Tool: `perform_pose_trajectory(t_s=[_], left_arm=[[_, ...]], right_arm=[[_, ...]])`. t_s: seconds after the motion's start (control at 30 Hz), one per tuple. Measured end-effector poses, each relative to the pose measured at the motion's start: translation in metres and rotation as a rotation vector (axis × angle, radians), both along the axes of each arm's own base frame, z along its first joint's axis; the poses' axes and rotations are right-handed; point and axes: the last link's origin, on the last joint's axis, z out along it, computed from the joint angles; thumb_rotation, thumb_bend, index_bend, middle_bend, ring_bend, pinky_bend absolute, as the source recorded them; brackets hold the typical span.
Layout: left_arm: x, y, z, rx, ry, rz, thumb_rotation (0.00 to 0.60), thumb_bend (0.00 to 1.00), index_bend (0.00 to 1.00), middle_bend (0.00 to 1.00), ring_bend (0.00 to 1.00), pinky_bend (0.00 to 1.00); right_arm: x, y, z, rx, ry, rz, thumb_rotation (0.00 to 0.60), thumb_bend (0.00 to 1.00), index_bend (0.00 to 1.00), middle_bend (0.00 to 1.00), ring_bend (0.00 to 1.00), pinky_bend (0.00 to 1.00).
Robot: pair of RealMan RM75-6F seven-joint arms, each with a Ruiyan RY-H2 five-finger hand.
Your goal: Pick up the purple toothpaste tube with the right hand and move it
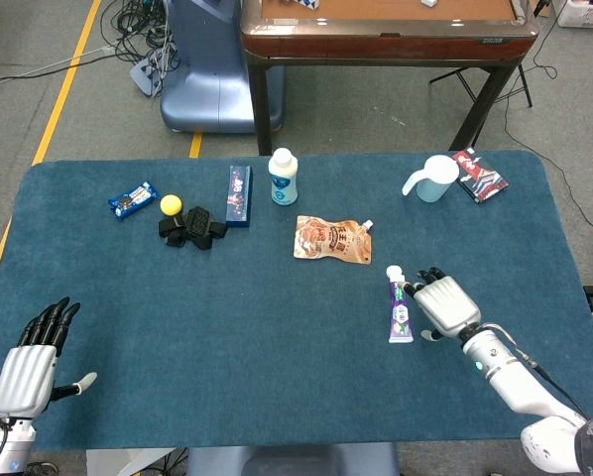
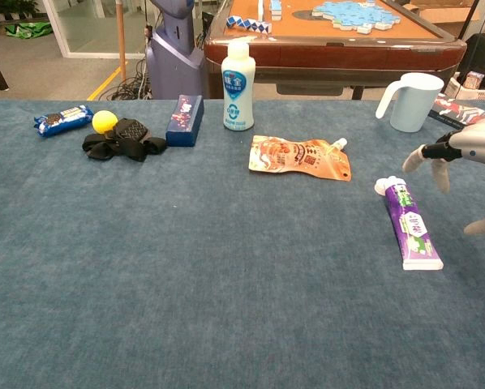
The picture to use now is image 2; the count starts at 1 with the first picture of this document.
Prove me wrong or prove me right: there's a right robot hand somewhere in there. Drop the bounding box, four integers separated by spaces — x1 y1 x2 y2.
401 112 485 236

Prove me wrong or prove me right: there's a purple toothpaste tube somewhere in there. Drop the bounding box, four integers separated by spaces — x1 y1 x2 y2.
384 182 444 271

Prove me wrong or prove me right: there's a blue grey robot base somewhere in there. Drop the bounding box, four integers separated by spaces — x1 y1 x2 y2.
145 0 207 100

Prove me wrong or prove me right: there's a light blue pitcher cup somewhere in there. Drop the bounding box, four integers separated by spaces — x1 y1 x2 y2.
375 72 445 133

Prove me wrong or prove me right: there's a red black printed book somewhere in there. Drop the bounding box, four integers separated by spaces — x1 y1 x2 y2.
427 92 485 130

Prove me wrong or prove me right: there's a white basket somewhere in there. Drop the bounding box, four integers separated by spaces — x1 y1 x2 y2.
444 76 485 101

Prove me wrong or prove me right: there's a black bag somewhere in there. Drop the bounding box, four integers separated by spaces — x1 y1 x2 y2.
456 33 485 88

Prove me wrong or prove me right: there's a brown cardboard box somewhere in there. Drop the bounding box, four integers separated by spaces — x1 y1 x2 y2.
403 0 481 38

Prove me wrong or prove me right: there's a brown mahjong table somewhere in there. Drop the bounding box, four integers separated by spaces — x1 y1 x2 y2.
204 0 469 101

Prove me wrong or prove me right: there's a blue mahjong tile cluster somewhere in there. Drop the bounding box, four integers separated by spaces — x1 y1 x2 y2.
311 0 401 34

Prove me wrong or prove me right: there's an orange spout pouch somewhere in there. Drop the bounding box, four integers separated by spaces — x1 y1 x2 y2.
248 135 353 182

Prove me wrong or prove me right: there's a white milk bottle blue label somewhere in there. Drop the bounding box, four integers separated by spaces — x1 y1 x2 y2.
221 41 256 132

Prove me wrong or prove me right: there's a blue white snake toy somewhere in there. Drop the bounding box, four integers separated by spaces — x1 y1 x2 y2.
225 15 273 34

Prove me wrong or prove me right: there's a dark blue rectangular box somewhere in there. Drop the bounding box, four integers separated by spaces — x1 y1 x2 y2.
165 94 205 147

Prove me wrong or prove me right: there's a blue table mat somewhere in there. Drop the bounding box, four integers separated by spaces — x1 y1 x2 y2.
0 99 485 389

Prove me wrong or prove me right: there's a yellow ball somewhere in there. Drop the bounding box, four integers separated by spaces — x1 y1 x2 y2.
92 110 119 135

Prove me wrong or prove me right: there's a blue cookie pack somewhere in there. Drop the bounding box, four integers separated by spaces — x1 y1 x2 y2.
33 105 94 138

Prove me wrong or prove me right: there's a green bag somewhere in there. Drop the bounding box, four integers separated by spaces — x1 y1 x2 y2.
5 21 54 40

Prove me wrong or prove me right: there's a green plant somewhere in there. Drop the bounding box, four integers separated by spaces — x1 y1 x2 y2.
0 0 40 22

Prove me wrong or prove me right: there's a black strap brace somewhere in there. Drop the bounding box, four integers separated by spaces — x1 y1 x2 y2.
82 118 168 163

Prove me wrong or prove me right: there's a tangle of black cables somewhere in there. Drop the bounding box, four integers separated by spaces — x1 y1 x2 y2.
104 60 152 101

